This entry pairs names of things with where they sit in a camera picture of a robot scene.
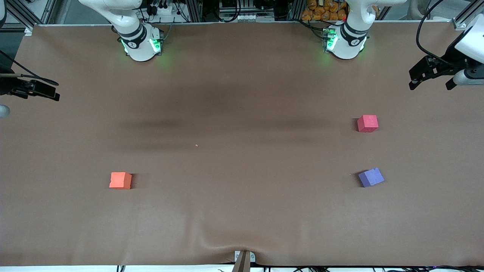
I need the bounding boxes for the orange foam block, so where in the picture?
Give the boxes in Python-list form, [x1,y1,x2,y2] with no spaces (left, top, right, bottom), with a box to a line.
[109,172,132,190]

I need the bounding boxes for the red foam block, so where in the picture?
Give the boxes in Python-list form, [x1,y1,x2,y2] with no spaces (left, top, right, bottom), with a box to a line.
[357,114,379,133]

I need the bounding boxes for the purple foam block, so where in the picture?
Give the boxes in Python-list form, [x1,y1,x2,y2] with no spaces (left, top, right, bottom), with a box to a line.
[358,167,385,188]

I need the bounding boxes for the bag of orange snacks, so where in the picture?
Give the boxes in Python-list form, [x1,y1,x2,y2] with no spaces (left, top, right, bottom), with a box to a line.
[301,0,347,22]

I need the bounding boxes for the white power strip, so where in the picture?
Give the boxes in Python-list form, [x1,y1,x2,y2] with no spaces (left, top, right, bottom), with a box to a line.
[149,4,174,15]

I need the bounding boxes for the table cover cloth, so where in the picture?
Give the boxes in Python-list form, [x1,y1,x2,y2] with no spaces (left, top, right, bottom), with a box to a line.
[0,22,484,267]

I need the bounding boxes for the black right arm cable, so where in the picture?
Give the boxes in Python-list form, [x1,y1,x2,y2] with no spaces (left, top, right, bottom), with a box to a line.
[0,49,60,87]

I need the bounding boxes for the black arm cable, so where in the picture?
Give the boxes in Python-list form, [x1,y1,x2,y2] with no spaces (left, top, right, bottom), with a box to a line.
[0,49,60,87]
[416,0,454,66]

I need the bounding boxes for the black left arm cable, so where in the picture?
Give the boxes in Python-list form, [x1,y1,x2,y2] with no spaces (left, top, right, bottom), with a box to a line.
[416,0,454,66]

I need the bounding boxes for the aluminium frame profile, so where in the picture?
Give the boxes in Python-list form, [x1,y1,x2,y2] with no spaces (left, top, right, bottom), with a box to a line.
[452,0,484,31]
[0,0,57,36]

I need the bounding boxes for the grey metal clamp bracket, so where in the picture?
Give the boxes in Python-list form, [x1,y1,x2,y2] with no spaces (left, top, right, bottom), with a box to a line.
[232,250,256,272]

